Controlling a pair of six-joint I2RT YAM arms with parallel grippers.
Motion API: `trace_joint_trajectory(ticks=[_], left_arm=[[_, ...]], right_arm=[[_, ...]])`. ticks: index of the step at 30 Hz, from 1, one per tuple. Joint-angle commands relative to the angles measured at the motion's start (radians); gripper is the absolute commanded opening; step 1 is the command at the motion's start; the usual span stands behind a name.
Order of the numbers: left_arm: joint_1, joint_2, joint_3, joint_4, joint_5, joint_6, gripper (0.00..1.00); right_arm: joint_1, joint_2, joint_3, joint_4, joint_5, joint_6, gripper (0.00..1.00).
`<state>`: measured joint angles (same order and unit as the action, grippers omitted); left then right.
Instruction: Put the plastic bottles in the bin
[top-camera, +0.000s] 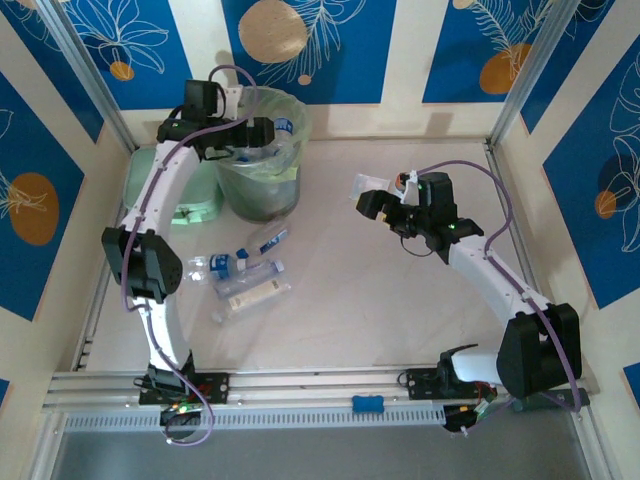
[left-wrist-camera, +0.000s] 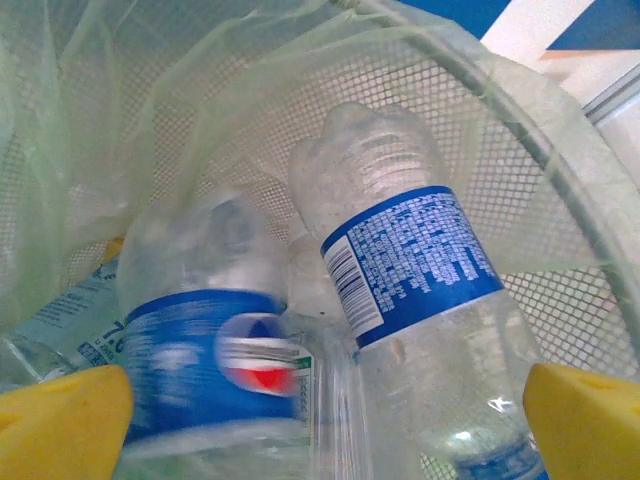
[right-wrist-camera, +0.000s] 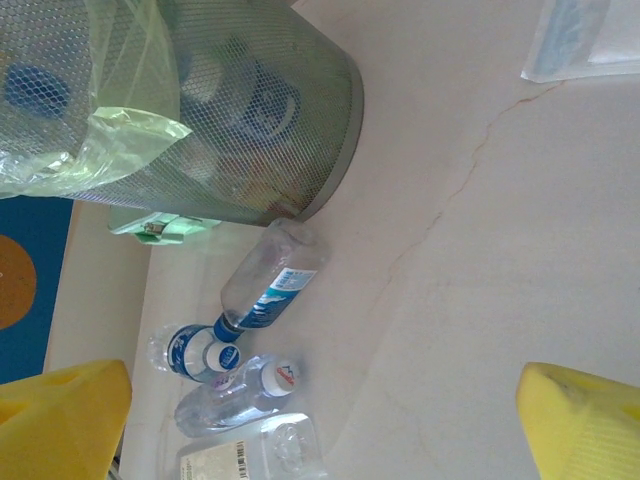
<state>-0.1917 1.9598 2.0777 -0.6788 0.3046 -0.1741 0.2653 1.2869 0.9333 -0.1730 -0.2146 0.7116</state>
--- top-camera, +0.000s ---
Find aluminium frame rail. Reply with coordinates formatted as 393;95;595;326
49;369;596;392
42;391;599;414

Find blue plastic clip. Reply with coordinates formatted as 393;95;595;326
351;394;386;414

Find mint green lidded container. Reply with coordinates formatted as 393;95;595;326
123;147;225;226

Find small clear bottle blue label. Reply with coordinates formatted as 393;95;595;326
184;252;250;286
272;116;297;174

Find small circuit board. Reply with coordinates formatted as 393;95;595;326
444;392;509;434
159;402;201;419

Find grey slotted cable duct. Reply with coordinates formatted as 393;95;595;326
63;410;447;432

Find clear bottle red flower label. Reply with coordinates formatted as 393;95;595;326
235;221;292;259

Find thin black cable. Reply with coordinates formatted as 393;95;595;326
399;233;437;259

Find clear bottle beige label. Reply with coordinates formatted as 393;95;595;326
213;276;294;325

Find grey metal shelf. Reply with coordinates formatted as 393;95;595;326
49;428;601;480

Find green plastic bin liner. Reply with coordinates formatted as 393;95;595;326
227;85;311;181

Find clear bottle white red cap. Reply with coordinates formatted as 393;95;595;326
213;258;287;297

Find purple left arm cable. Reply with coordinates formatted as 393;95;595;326
122;64;260;446

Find aluminium side rail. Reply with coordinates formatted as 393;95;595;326
484;142;551;306
73;272;109;374

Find aluminium frame post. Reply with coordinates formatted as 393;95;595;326
35;0;139;154
491;0;584;146

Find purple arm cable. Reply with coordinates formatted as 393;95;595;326
414;159;585;415
122;64;260;446

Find white sachet packet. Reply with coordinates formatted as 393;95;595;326
349;172;391;201

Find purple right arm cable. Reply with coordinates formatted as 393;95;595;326
414;159;585;415

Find silver wire mesh waste bin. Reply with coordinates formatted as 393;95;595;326
214;87;309;224

